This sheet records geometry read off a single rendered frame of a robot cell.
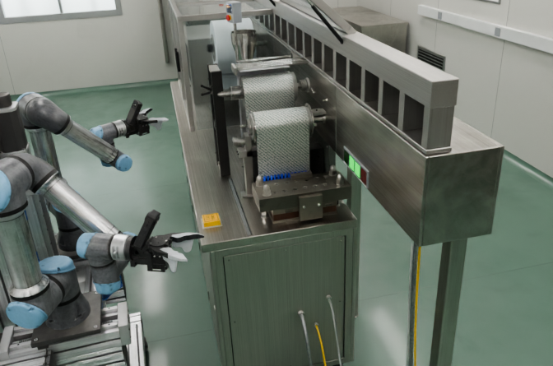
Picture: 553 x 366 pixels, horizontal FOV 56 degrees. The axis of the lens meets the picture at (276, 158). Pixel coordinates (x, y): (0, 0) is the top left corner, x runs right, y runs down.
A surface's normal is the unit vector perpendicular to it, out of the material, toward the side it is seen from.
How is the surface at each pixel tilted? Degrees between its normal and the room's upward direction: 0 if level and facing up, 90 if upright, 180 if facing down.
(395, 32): 90
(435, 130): 90
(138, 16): 90
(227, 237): 0
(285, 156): 90
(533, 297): 0
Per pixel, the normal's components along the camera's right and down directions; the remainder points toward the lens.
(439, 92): 0.23, 0.39
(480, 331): -0.04, -0.91
